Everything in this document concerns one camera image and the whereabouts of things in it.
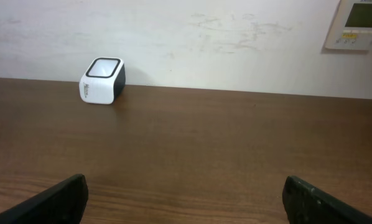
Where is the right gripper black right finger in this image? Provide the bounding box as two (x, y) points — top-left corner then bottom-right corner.
(282, 175), (372, 224)

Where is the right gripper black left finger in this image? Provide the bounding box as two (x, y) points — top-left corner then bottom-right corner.
(0, 174), (88, 224)

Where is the beige wall control panel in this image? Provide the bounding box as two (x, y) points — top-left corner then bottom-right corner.
(324, 0), (372, 51)

